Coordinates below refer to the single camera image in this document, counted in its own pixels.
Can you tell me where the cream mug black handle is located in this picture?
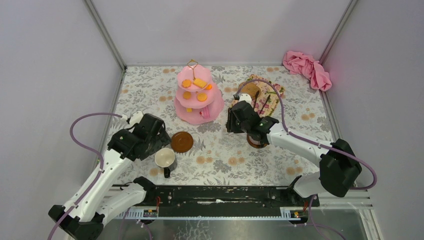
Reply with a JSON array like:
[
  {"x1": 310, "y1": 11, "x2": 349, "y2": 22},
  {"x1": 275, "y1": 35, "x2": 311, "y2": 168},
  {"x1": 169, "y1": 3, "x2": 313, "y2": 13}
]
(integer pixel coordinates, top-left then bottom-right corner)
[{"x1": 154, "y1": 148, "x2": 178, "y2": 178}]

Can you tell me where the floral rectangular serving tray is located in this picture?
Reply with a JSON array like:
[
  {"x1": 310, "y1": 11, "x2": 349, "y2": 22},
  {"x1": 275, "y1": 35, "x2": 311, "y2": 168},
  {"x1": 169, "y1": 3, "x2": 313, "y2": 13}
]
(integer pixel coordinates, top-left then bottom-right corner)
[{"x1": 222, "y1": 74, "x2": 285, "y2": 119}]

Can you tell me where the pink cake slice toy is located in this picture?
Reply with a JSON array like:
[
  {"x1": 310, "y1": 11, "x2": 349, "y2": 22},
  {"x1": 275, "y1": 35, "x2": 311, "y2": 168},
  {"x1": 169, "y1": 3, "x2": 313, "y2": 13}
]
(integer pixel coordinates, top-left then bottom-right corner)
[{"x1": 199, "y1": 108, "x2": 210, "y2": 120}]

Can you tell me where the small orange cookie toy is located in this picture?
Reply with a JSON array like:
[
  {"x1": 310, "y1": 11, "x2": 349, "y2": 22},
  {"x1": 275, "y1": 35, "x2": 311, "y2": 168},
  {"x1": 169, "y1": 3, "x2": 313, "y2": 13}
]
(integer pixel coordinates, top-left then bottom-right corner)
[{"x1": 196, "y1": 93, "x2": 208, "y2": 102}]

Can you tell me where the round orange cookie toy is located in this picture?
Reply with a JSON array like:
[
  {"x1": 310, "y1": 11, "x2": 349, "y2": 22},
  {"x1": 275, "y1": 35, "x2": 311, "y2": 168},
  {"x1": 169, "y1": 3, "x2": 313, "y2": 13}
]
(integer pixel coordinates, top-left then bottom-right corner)
[{"x1": 182, "y1": 91, "x2": 192, "y2": 100}]

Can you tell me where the orange flower cookie toy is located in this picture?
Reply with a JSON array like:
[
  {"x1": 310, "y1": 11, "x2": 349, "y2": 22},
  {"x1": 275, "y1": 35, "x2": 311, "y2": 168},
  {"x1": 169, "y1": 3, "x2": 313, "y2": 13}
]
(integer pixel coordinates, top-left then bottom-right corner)
[{"x1": 181, "y1": 79, "x2": 192, "y2": 88}]

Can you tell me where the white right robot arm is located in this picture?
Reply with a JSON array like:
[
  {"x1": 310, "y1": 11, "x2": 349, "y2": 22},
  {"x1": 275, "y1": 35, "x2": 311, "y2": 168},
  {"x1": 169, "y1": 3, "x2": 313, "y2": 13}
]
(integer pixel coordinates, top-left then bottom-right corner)
[{"x1": 226, "y1": 100, "x2": 362, "y2": 206}]

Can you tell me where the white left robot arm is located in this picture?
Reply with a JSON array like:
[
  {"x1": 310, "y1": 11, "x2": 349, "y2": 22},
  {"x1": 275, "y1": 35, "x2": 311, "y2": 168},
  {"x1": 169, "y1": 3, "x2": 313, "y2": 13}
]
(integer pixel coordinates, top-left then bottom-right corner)
[{"x1": 47, "y1": 111, "x2": 171, "y2": 240}]

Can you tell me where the brown saucer right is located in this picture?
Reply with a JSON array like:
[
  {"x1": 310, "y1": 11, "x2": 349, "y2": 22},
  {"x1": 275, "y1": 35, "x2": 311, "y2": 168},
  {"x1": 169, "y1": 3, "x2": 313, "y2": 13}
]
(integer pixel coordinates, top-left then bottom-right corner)
[{"x1": 246, "y1": 135, "x2": 267, "y2": 149}]

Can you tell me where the brown saucer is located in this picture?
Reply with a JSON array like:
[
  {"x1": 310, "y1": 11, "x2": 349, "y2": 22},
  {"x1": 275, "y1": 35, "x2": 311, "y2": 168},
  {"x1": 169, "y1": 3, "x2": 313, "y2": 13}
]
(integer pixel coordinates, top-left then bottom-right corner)
[
  {"x1": 170, "y1": 131, "x2": 194, "y2": 153},
  {"x1": 246, "y1": 135, "x2": 267, "y2": 149}
]

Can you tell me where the round woven brown coaster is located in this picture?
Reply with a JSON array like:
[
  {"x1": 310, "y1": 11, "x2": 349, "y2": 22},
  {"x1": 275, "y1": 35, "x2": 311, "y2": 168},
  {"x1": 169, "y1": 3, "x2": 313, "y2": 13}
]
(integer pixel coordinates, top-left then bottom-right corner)
[{"x1": 240, "y1": 82, "x2": 262, "y2": 99}]

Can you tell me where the brown saucer left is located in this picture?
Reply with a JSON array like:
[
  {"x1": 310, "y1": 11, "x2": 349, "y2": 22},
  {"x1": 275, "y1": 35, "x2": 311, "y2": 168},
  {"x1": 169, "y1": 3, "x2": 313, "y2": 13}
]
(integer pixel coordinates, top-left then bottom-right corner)
[{"x1": 170, "y1": 131, "x2": 194, "y2": 153}]

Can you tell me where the pink three-tier cake stand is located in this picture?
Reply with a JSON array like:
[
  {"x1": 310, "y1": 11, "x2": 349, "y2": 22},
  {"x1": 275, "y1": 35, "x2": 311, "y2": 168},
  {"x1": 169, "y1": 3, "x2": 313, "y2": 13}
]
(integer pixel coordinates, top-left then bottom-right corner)
[{"x1": 173, "y1": 59, "x2": 225, "y2": 125}]

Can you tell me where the floral tablecloth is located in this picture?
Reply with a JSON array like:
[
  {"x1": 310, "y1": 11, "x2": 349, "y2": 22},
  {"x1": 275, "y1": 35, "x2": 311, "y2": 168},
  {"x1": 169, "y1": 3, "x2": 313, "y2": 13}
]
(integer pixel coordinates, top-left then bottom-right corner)
[{"x1": 115, "y1": 66, "x2": 333, "y2": 186}]

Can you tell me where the crumpled pink cloth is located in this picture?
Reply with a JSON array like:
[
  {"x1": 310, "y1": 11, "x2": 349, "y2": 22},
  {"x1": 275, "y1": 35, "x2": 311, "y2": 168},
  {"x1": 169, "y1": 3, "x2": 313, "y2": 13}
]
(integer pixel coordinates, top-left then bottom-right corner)
[{"x1": 282, "y1": 50, "x2": 333, "y2": 92}]

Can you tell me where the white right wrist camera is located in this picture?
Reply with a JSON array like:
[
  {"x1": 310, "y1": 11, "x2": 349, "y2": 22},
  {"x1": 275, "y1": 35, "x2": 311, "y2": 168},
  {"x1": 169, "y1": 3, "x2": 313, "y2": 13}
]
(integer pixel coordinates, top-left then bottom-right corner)
[{"x1": 233, "y1": 93, "x2": 252, "y2": 104}]

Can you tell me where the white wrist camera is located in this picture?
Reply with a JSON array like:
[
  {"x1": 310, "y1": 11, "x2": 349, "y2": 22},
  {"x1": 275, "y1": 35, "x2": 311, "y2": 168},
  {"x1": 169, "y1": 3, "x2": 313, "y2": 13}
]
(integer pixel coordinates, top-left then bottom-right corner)
[
  {"x1": 233, "y1": 93, "x2": 252, "y2": 104},
  {"x1": 120, "y1": 110, "x2": 144, "y2": 128}
]

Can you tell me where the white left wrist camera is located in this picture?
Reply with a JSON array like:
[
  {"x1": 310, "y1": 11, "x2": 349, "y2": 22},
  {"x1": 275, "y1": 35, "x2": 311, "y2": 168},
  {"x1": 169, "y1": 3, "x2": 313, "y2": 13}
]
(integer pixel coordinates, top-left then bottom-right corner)
[{"x1": 120, "y1": 110, "x2": 144, "y2": 128}]

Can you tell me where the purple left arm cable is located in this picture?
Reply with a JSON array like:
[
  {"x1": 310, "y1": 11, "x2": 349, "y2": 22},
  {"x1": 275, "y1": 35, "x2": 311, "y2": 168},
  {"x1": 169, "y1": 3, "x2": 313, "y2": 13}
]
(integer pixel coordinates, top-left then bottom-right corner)
[{"x1": 46, "y1": 112, "x2": 128, "y2": 240}]

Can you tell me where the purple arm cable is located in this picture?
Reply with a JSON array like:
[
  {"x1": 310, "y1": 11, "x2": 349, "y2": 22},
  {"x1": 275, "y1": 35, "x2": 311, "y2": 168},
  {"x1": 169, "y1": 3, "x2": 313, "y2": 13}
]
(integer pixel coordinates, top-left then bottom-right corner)
[
  {"x1": 234, "y1": 78, "x2": 379, "y2": 240},
  {"x1": 46, "y1": 112, "x2": 128, "y2": 240}
]

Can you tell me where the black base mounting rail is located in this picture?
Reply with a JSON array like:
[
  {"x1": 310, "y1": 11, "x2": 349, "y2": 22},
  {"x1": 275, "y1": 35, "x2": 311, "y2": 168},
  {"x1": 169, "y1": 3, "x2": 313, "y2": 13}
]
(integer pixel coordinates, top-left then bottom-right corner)
[{"x1": 135, "y1": 185, "x2": 320, "y2": 221}]

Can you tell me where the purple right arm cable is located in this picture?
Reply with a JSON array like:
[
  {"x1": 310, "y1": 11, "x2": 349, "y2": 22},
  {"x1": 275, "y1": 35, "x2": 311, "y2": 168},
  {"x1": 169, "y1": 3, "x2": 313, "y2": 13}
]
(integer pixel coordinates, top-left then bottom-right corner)
[{"x1": 234, "y1": 78, "x2": 379, "y2": 240}]

